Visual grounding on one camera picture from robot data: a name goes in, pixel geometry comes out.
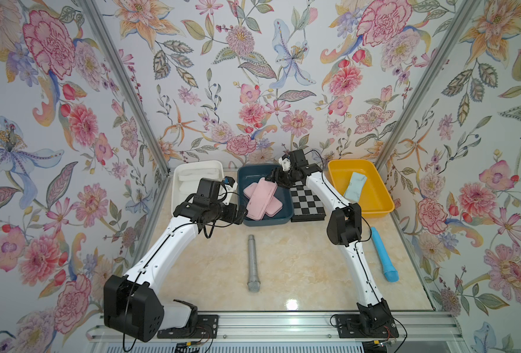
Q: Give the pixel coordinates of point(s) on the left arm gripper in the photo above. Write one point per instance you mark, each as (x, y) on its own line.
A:
(231, 215)

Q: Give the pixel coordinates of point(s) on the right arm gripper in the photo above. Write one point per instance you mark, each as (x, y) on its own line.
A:
(276, 177)

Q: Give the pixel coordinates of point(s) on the white pencil case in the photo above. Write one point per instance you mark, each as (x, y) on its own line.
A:
(188, 175)

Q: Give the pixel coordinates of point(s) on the pink pencil case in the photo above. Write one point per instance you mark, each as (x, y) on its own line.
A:
(274, 205)
(260, 199)

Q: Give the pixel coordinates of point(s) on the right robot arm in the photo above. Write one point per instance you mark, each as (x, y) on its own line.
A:
(345, 226)

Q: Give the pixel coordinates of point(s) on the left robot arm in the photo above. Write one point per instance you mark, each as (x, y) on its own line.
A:
(131, 304)

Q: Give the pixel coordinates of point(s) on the white storage box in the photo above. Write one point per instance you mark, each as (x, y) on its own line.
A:
(181, 190)

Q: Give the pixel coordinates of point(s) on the teal storage box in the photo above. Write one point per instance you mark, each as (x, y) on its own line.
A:
(253, 173)

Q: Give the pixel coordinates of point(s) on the yellow storage box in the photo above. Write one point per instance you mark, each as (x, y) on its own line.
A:
(375, 201)

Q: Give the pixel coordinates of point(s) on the grey cylindrical pencil case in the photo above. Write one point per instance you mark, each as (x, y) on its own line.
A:
(253, 283)

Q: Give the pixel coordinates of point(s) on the black white checkerboard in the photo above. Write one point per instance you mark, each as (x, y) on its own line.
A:
(307, 206)

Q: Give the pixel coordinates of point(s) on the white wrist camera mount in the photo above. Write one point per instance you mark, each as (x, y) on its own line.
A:
(285, 163)

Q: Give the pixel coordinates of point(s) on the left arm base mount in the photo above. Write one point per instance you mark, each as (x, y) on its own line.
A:
(183, 320)

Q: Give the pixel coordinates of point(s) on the aluminium front rail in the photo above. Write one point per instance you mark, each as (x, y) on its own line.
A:
(295, 332)

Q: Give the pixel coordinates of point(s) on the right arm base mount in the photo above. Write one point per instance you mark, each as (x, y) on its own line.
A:
(370, 321)

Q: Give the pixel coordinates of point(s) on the left aluminium corner post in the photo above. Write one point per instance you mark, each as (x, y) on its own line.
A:
(111, 53)

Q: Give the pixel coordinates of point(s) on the aluminium corner post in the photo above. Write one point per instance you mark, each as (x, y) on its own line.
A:
(111, 53)
(463, 15)

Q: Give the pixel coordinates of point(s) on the right aluminium corner post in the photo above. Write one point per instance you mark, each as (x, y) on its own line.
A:
(463, 15)

